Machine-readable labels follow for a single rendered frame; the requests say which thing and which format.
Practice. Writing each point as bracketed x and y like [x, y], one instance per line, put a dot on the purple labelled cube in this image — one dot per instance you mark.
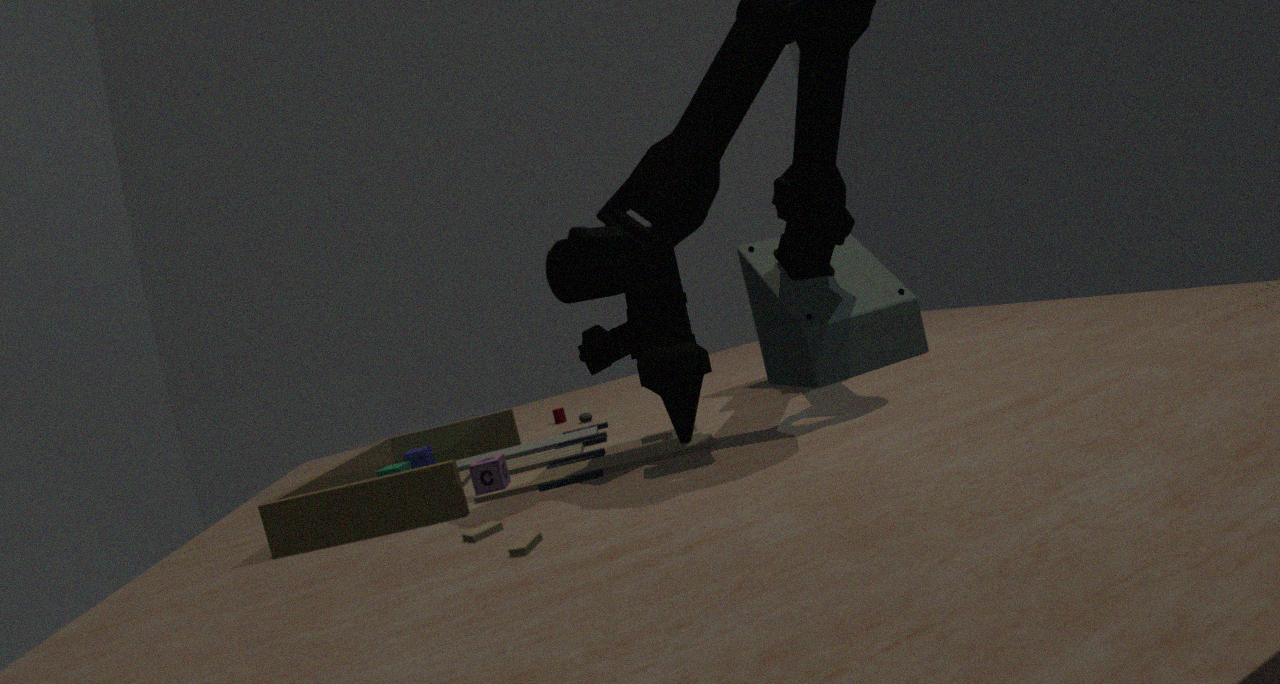
[489, 474]

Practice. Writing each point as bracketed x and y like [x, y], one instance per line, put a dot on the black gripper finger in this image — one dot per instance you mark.
[681, 398]

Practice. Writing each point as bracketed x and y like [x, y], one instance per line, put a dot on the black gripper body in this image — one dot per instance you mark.
[671, 352]

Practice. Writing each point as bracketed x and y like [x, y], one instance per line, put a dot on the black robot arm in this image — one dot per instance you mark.
[676, 181]

